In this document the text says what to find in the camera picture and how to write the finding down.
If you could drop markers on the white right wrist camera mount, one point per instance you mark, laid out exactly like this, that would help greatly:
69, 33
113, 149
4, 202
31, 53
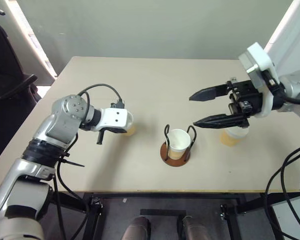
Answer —
258, 58

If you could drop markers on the white tan paper cup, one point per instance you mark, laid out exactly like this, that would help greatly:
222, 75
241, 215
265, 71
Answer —
228, 138
131, 130
178, 143

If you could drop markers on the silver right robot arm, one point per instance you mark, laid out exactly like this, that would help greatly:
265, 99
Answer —
296, 83

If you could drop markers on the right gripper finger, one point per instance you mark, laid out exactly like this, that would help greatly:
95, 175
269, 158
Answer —
207, 94
220, 121

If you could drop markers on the brown round cup holder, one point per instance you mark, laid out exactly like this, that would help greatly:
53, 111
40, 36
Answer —
176, 163

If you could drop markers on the black zip tie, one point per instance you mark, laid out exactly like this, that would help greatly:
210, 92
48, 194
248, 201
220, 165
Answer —
72, 164

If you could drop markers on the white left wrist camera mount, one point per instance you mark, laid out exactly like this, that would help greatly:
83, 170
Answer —
115, 117

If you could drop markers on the dark rounded shape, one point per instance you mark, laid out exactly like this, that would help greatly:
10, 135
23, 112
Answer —
137, 228

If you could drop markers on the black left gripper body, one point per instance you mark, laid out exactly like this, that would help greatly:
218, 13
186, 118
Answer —
115, 131

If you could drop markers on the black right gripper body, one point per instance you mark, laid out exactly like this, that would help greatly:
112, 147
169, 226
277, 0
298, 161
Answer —
250, 100

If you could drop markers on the black metal table frame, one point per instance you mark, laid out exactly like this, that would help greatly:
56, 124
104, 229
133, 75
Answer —
165, 196

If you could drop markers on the black office chair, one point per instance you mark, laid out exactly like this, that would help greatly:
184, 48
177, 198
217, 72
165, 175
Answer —
7, 87

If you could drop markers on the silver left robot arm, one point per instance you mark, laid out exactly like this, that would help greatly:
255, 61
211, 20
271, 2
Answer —
62, 120

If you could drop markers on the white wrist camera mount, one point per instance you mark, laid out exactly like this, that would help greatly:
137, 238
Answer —
258, 58
115, 117

